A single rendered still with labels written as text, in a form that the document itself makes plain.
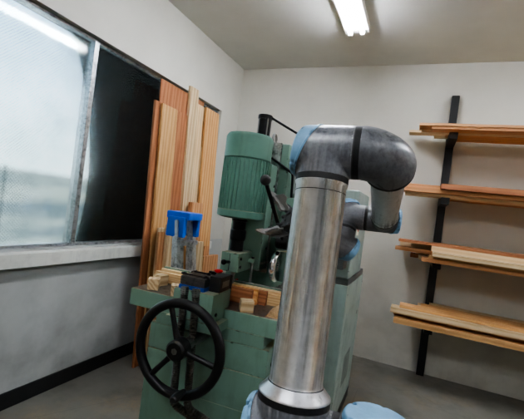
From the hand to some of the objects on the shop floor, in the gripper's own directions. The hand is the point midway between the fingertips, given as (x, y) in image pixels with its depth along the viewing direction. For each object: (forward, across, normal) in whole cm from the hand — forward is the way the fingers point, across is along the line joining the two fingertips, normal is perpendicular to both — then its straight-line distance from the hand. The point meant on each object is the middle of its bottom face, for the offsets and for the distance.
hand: (260, 209), depth 123 cm
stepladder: (-30, +70, +148) cm, 166 cm away
